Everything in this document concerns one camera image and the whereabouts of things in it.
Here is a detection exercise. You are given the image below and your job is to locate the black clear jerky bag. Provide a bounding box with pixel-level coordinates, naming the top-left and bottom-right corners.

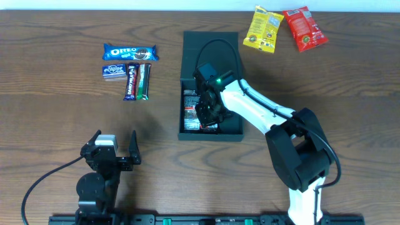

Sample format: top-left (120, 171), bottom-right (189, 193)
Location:
top-left (183, 89), bottom-right (218, 132)

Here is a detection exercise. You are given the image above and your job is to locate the green white chocolate bar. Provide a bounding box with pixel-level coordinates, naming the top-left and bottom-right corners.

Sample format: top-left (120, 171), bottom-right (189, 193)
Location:
top-left (136, 63), bottom-right (151, 100)

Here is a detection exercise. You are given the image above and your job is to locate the blue Eclipse mint box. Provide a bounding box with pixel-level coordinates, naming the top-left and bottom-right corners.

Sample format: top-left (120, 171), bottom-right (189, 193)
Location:
top-left (102, 64), bottom-right (126, 79)

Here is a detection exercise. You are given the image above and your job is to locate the red snack bag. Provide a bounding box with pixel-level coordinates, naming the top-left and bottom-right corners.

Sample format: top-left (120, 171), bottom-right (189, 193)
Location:
top-left (283, 6), bottom-right (329, 53)

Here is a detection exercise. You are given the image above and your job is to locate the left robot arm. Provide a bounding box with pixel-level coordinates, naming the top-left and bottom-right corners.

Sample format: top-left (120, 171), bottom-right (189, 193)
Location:
top-left (75, 130), bottom-right (141, 224)

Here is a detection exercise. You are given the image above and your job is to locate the purple Dairy Milk bar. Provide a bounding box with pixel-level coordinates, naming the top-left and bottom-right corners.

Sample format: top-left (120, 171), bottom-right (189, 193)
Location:
top-left (123, 63), bottom-right (139, 101)

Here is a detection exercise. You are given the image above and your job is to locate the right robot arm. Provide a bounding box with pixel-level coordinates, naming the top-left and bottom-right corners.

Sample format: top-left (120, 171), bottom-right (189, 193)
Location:
top-left (193, 69), bottom-right (339, 224)

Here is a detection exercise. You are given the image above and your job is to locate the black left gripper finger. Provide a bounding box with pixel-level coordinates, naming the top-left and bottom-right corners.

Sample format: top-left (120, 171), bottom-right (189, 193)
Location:
top-left (86, 129), bottom-right (101, 146)
top-left (127, 130), bottom-right (141, 164)

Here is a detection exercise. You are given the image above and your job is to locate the blue Oreo cookie pack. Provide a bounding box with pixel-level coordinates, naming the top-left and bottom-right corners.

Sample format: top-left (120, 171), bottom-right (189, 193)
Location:
top-left (102, 43), bottom-right (159, 61)

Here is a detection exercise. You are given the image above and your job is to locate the dark green box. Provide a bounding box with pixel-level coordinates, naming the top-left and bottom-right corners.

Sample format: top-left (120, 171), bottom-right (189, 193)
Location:
top-left (177, 31), bottom-right (244, 142)

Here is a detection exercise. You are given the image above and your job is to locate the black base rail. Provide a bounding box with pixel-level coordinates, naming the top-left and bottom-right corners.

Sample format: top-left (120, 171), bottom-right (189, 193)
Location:
top-left (47, 213), bottom-right (366, 225)

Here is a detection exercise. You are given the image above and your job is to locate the yellow snack bag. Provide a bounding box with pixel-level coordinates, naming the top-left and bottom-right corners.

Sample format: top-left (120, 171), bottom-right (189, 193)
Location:
top-left (243, 5), bottom-right (284, 54)

